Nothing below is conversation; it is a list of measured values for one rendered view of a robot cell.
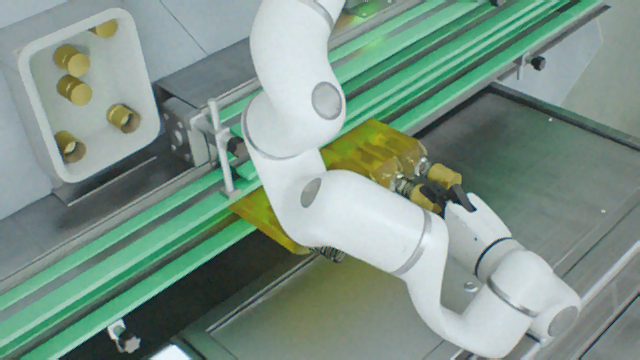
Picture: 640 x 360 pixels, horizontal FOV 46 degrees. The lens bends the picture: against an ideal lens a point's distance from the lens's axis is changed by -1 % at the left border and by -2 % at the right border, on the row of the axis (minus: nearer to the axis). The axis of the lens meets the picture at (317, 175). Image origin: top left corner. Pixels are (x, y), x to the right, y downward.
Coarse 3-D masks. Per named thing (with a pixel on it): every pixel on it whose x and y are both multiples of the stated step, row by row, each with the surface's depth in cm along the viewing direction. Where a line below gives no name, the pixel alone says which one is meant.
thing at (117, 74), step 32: (64, 32) 100; (128, 32) 107; (32, 64) 106; (96, 64) 113; (128, 64) 112; (32, 96) 100; (96, 96) 115; (128, 96) 117; (64, 128) 114; (96, 128) 118; (64, 160) 113; (96, 160) 113
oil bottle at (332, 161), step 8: (320, 152) 126; (328, 152) 125; (328, 160) 124; (336, 160) 123; (344, 160) 123; (328, 168) 122; (336, 168) 122; (344, 168) 122; (352, 168) 121; (360, 168) 121; (368, 176) 119
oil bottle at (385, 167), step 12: (348, 132) 130; (336, 144) 127; (348, 144) 127; (360, 144) 127; (348, 156) 124; (360, 156) 124; (372, 156) 124; (384, 156) 123; (372, 168) 121; (384, 168) 121; (396, 168) 121; (384, 180) 121
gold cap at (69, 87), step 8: (64, 80) 109; (72, 80) 109; (64, 88) 108; (72, 88) 107; (80, 88) 108; (88, 88) 109; (64, 96) 109; (72, 96) 107; (80, 96) 108; (88, 96) 109; (80, 104) 109
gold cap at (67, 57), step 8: (64, 48) 107; (72, 48) 107; (56, 56) 107; (64, 56) 106; (72, 56) 105; (80, 56) 106; (56, 64) 108; (64, 64) 106; (72, 64) 105; (80, 64) 106; (88, 64) 107; (72, 72) 106; (80, 72) 107
